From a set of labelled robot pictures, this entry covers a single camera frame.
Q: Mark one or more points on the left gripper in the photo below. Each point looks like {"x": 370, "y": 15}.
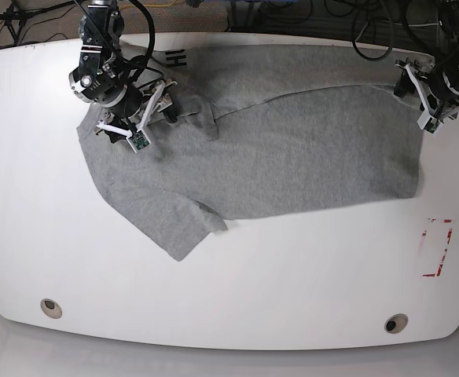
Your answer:
{"x": 437, "y": 88}

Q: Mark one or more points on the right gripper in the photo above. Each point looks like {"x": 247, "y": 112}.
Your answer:
{"x": 136, "y": 109}

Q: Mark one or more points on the grey T-shirt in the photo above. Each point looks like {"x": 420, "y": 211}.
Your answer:
{"x": 262, "y": 131}

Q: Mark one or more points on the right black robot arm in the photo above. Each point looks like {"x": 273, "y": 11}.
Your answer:
{"x": 103, "y": 70}

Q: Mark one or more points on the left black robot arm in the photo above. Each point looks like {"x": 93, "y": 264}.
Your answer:
{"x": 448, "y": 19}

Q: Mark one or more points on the red tape marking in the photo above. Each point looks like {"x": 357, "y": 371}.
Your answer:
{"x": 434, "y": 244}

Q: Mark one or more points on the black tripod stand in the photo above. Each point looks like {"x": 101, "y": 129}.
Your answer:
{"x": 15, "y": 18}

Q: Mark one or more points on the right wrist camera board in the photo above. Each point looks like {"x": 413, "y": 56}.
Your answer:
{"x": 138, "y": 141}

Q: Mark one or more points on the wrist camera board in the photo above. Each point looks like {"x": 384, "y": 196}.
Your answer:
{"x": 138, "y": 141}
{"x": 429, "y": 124}

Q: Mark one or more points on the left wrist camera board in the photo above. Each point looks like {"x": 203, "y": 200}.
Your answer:
{"x": 429, "y": 124}

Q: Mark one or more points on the left table cable grommet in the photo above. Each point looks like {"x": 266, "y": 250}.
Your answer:
{"x": 51, "y": 308}

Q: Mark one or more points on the table cable grommet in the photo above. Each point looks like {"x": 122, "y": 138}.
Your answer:
{"x": 396, "y": 323}
{"x": 51, "y": 308}

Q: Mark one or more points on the right table cable grommet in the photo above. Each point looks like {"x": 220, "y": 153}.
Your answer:
{"x": 396, "y": 323}

